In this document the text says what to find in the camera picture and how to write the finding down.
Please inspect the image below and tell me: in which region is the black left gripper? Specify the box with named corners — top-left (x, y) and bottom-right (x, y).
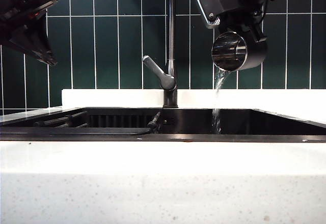
top-left (0, 0), bottom-right (58, 67)

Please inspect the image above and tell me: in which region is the grey faucet lever handle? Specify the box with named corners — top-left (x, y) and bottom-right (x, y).
top-left (142, 55), bottom-right (177, 91)

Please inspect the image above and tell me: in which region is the clear water stream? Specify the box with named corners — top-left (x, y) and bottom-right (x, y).
top-left (211, 67), bottom-right (231, 135)

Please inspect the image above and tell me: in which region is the black kitchen sink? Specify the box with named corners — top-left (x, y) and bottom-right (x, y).
top-left (0, 107), bottom-right (326, 143)

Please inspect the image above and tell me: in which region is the dark metal tall faucet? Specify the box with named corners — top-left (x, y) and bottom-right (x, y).
top-left (162, 0), bottom-right (179, 109)

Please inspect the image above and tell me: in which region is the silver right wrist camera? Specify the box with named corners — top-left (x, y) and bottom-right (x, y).
top-left (195, 0), bottom-right (223, 29)

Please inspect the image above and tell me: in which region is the black slotted drain basket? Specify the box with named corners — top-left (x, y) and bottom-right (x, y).
top-left (15, 114), bottom-right (156, 136)

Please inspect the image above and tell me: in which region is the black mug with steel rim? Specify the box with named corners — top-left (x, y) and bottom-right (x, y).
top-left (211, 31), bottom-right (268, 72)

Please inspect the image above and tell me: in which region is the black roll-up rod rack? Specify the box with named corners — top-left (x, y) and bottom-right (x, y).
top-left (33, 110), bottom-right (162, 135)

